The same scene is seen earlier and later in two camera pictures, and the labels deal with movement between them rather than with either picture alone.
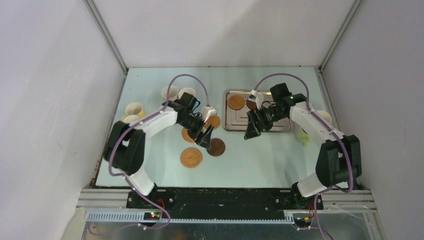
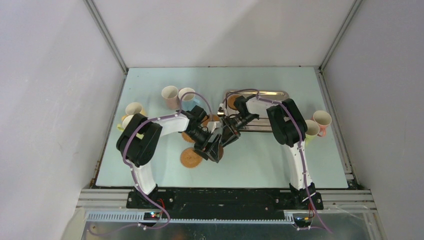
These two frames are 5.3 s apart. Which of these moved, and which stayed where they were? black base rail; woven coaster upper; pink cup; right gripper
Moved: right gripper
Stayed: black base rail; woven coaster upper; pink cup
